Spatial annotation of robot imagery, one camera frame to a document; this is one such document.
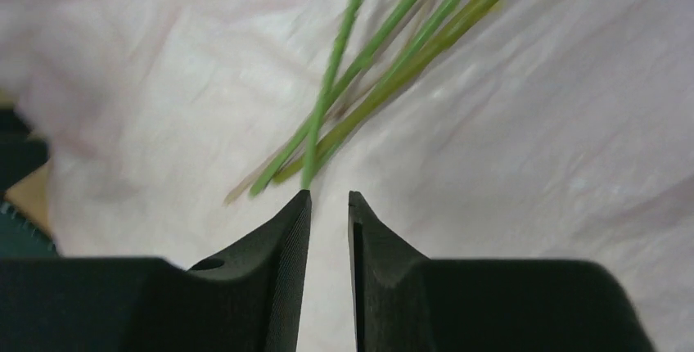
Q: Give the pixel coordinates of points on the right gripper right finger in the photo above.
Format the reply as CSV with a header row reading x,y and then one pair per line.
x,y
406,301

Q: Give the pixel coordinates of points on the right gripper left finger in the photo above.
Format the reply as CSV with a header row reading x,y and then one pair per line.
x,y
246,297

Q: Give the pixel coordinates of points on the yellow fake flower stem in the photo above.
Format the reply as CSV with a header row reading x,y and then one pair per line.
x,y
461,20

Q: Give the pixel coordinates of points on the pink fake flower stem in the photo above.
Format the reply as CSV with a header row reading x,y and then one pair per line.
x,y
321,104

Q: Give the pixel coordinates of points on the pink wrapping paper sheet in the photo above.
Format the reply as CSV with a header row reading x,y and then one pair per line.
x,y
553,128

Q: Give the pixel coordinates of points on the white fake rose stem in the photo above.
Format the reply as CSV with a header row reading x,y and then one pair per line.
x,y
260,178

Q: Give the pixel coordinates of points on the small bud leafy sprig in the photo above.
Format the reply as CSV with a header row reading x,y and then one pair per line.
x,y
349,96

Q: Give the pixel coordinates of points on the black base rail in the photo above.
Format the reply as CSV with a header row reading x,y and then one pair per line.
x,y
24,157

